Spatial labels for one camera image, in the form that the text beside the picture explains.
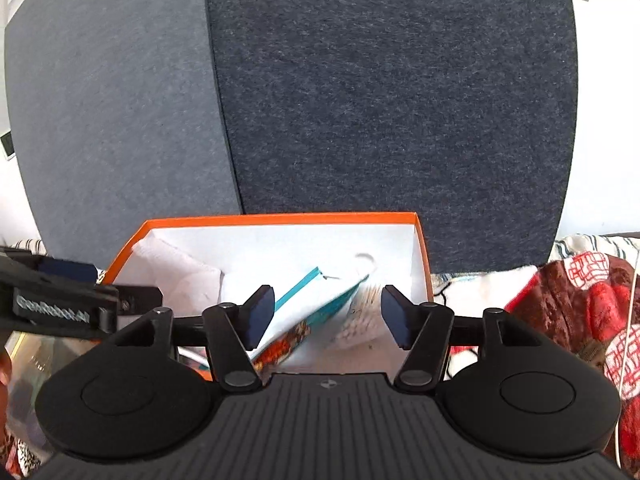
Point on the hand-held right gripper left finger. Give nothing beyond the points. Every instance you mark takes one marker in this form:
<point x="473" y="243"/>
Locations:
<point x="260" y="315"/>

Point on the striped bed sheet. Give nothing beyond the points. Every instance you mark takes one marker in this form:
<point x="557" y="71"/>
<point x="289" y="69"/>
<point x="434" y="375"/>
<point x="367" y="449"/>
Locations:
<point x="25" y="246"/>

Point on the orange cardboard box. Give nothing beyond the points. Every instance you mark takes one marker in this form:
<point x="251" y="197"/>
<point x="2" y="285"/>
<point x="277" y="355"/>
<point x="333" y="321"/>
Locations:
<point x="300" y="245"/>

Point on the clear plastic storage box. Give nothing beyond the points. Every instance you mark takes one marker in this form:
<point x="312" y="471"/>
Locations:
<point x="30" y="365"/>

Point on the white towel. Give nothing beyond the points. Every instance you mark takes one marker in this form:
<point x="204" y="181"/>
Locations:
<point x="170" y="270"/>

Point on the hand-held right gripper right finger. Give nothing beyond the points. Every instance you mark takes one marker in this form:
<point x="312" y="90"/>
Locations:
<point x="395" y="320"/>

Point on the dark grey headboard panel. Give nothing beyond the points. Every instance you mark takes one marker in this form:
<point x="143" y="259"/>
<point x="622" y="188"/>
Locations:
<point x="400" y="110"/>

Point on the face masks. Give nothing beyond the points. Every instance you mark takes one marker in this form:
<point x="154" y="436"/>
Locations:
<point x="360" y="325"/>

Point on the light grey headboard panel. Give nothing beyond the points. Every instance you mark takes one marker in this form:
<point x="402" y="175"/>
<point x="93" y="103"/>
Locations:
<point x="110" y="110"/>

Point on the red printed blanket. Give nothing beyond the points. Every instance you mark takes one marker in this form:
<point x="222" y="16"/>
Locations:
<point x="575" y="300"/>

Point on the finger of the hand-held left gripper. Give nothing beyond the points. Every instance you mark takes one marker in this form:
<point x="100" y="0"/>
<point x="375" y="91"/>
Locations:
<point x="70" y="270"/>
<point x="142" y="297"/>

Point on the white wall socket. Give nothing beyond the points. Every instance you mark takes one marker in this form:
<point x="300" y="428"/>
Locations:
<point x="7" y="144"/>

